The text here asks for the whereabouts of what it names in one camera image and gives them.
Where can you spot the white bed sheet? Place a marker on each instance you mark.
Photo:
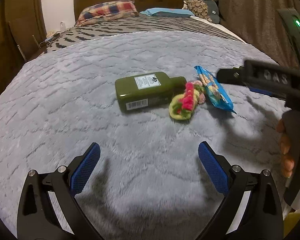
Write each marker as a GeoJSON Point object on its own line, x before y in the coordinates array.
{"type": "Point", "coordinates": [222, 28]}

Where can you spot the plaid pillow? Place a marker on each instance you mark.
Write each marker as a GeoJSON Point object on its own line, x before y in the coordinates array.
{"type": "Point", "coordinates": [107, 11]}

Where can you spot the dark wooden wardrobe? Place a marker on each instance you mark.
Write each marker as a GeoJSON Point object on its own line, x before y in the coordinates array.
{"type": "Point", "coordinates": [25, 12]}

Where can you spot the brown curtain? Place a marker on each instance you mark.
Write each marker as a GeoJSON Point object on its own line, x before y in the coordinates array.
{"type": "Point", "coordinates": [247, 17]}

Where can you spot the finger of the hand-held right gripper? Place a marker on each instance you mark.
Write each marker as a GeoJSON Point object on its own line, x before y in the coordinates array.
{"type": "Point", "coordinates": [230, 75]}
{"type": "Point", "coordinates": [261, 91]}

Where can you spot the grey fluffy blanket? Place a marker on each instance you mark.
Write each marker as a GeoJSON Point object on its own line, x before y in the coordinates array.
{"type": "Point", "coordinates": [90, 120]}

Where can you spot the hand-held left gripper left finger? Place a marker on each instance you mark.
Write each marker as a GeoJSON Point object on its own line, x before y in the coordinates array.
{"type": "Point", "coordinates": [86, 170]}

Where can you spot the colourful knitted toy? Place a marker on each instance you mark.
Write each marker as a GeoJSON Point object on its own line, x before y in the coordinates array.
{"type": "Point", "coordinates": [182, 102]}

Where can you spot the wooden chair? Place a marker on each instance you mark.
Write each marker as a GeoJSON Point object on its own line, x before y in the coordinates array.
{"type": "Point", "coordinates": [36, 47]}

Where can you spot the yellow fluffy rug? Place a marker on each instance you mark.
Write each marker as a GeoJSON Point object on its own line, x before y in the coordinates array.
{"type": "Point", "coordinates": [292, 222]}

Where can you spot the light blue pillow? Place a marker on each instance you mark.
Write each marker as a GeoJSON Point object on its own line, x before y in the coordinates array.
{"type": "Point", "coordinates": [165, 12]}

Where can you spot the blue snack packet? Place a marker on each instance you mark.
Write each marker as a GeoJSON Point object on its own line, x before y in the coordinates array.
{"type": "Point", "coordinates": [215, 92]}

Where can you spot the large green bottle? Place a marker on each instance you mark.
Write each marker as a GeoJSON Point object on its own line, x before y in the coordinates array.
{"type": "Point", "coordinates": [145, 92]}

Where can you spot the log print cushion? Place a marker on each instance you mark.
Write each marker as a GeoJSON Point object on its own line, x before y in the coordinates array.
{"type": "Point", "coordinates": [197, 6]}

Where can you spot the blue face mask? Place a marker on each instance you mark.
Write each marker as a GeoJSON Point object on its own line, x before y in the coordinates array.
{"type": "Point", "coordinates": [48, 40]}

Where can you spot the person's right hand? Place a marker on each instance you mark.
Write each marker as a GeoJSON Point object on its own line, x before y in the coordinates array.
{"type": "Point", "coordinates": [287, 160]}

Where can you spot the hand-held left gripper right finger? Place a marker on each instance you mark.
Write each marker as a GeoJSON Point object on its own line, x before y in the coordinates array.
{"type": "Point", "coordinates": [213, 170]}

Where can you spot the zebra striped blanket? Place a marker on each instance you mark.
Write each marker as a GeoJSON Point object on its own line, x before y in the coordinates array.
{"type": "Point", "coordinates": [130, 26]}

